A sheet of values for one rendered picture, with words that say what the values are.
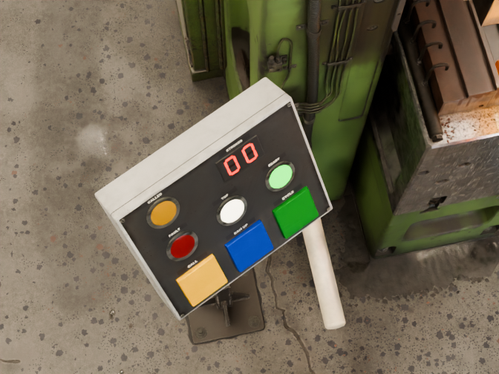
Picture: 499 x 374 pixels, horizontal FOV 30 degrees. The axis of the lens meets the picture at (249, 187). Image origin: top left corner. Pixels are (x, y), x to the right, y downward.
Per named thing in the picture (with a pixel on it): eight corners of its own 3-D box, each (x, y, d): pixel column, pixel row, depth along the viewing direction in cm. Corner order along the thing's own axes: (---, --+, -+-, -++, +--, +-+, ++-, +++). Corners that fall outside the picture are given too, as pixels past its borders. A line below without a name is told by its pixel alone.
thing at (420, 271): (532, 297, 259) (534, 295, 258) (329, 339, 255) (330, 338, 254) (492, 166, 271) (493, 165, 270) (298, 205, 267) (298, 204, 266)
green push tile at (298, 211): (319, 215, 164) (309, 187, 159) (286, 240, 163) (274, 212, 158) (314, 210, 166) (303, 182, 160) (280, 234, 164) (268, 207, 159)
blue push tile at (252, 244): (275, 248, 163) (262, 221, 157) (240, 273, 161) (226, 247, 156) (269, 243, 164) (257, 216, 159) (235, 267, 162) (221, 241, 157)
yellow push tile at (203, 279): (228, 282, 161) (214, 255, 156) (193, 307, 159) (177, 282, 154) (223, 276, 162) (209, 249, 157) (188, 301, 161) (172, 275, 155)
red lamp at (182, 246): (198, 255, 153) (197, 248, 149) (171, 261, 153) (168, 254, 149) (195, 237, 154) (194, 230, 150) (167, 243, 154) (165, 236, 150)
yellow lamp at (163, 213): (180, 222, 147) (178, 215, 143) (151, 228, 147) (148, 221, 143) (177, 204, 148) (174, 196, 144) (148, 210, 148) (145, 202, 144)
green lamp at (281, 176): (295, 186, 157) (296, 177, 153) (268, 191, 156) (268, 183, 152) (291, 169, 158) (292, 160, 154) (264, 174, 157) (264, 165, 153)
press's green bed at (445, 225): (497, 236, 264) (546, 184, 220) (369, 263, 262) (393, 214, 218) (445, 63, 282) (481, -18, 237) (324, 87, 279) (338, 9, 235)
